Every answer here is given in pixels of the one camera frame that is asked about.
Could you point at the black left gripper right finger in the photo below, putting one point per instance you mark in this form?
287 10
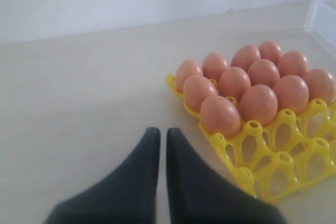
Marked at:
197 194

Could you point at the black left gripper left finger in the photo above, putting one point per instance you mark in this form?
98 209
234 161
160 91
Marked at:
126 195

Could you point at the brown egg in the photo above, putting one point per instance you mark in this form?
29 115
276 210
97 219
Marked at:
293 63
219 115
196 89
214 65
292 93
186 69
264 72
259 103
234 82
270 50
321 84
245 57

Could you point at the yellow plastic egg tray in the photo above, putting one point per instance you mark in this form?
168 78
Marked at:
293 153

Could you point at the clear plastic bin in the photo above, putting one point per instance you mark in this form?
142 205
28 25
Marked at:
320 24

